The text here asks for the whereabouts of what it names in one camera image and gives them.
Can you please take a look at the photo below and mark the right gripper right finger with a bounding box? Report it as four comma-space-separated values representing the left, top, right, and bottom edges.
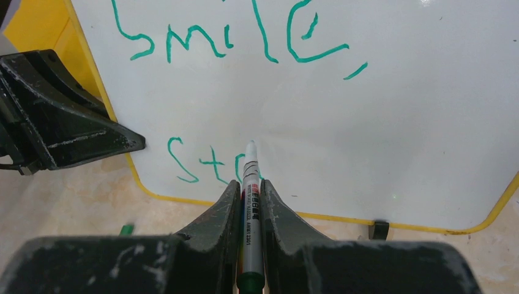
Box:
260, 180, 480, 293

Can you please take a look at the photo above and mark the green marker cap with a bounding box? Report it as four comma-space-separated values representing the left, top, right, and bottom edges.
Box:
119, 224, 135, 236

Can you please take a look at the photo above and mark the whiteboard with yellow frame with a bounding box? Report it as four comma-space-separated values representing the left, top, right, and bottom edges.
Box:
66, 1, 518, 235

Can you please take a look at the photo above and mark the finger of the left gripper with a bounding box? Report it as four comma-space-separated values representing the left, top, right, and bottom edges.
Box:
1, 50, 146, 175

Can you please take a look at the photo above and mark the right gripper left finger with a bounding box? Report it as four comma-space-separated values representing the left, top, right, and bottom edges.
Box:
1, 181, 241, 293

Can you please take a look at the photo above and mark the white marker pen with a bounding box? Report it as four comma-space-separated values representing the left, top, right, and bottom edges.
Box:
236, 141, 265, 293

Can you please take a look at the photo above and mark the yellow folded sweatshirt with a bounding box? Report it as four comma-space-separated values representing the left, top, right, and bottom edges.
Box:
3, 0, 101, 98

